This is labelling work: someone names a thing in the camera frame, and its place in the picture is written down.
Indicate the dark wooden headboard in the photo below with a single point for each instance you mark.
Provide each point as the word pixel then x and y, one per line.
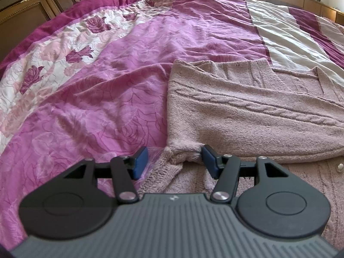
pixel 24 16

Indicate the pink knit sweater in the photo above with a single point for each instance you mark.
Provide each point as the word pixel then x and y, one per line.
pixel 228 121

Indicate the magenta striped floral bedspread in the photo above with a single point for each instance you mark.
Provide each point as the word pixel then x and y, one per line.
pixel 94 99

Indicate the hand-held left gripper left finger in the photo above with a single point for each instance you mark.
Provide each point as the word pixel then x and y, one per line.
pixel 139 164

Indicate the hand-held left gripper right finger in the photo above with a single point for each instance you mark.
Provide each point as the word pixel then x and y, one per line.
pixel 209 161

